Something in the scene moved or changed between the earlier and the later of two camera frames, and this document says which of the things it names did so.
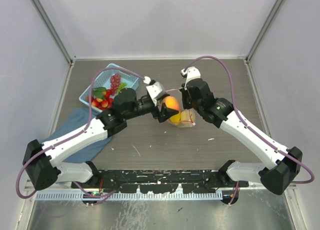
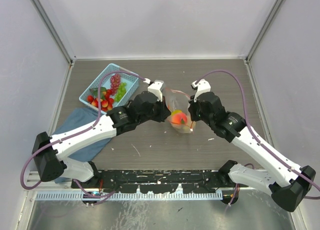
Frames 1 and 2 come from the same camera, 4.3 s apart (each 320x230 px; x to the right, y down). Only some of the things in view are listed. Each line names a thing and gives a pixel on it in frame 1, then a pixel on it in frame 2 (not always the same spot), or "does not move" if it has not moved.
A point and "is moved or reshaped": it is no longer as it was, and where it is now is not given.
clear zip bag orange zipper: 184,119 is moved or reshaped
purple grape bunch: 115,80 does not move
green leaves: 97,92 does not move
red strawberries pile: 102,104 does not move
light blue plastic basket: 103,80 does not move
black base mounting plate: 162,181 does not move
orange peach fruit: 171,102 -> 180,118
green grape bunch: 121,86 does not move
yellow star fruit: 175,118 is moved or reshaped
